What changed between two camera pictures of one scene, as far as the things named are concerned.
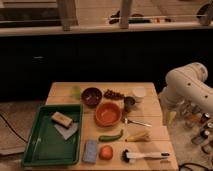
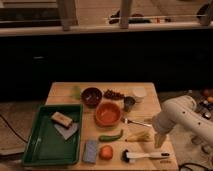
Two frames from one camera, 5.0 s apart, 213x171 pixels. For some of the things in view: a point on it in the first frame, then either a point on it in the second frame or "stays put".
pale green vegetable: x=75 y=92 stays put
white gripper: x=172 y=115 to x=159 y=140
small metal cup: x=128 y=102 stays put
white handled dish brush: x=126 y=156 stays put
